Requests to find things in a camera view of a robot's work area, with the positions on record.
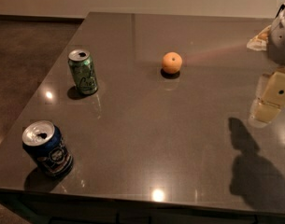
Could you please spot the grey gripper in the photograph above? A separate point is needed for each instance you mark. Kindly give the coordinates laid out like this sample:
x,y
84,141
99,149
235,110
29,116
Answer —
x,y
280,40

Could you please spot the green soda can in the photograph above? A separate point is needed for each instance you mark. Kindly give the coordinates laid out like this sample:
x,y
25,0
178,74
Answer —
x,y
81,66

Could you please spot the orange fruit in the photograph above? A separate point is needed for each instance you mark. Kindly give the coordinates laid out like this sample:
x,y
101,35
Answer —
x,y
171,63

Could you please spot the blue soda can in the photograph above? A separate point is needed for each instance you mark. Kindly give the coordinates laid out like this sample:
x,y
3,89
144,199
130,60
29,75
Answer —
x,y
44,143

